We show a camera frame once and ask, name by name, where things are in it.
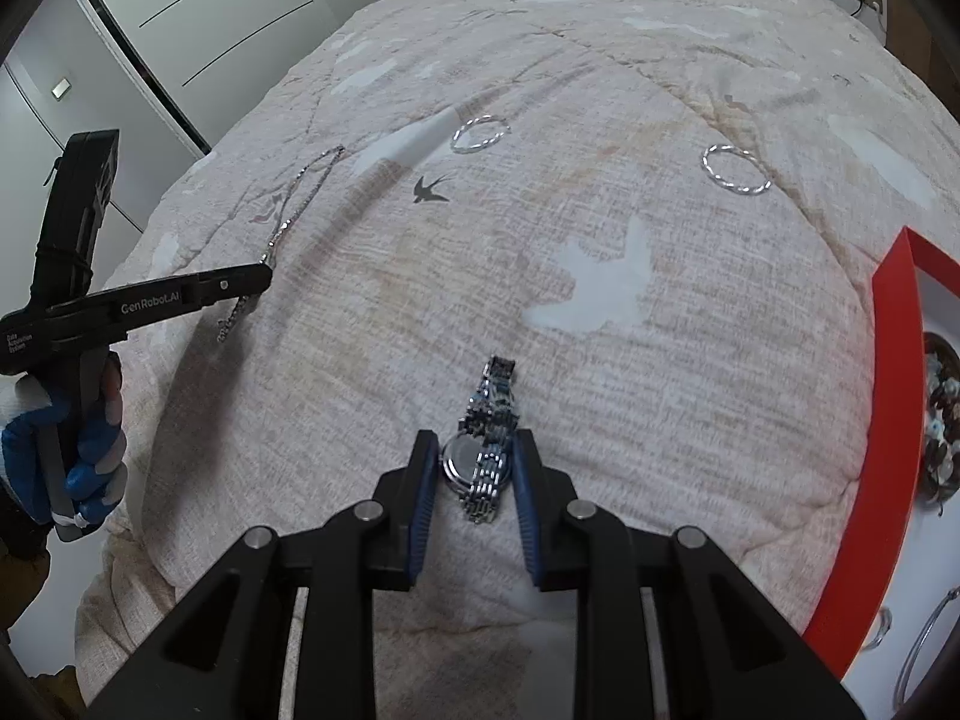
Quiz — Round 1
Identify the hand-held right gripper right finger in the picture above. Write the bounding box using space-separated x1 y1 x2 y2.
512 427 867 720

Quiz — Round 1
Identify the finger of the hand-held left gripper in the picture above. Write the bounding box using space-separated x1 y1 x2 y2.
196 264 272 308

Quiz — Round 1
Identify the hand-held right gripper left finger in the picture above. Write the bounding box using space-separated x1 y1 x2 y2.
86 430 440 720

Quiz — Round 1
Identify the silver metal wristwatch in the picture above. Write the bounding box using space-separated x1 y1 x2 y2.
439 356 518 524

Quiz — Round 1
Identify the silver chain necklace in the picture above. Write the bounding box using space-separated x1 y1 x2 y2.
217 144 346 344

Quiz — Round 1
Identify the red shallow cardboard box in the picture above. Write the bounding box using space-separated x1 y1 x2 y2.
799 226 960 720

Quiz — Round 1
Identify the plain silver bangle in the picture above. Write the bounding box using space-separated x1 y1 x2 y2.
892 589 960 713

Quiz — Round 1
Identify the beaded bracelet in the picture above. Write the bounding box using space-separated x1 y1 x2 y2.
919 331 960 518

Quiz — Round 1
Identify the person's left hand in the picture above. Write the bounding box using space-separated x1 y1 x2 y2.
0 354 128 533

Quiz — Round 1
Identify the white door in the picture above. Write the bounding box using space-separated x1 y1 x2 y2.
0 0 207 316

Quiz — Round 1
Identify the twisted silver hoop bangle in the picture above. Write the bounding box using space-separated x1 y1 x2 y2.
701 142 773 196
450 114 512 153

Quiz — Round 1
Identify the white wardrobe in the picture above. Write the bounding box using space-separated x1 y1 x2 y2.
75 0 445 158

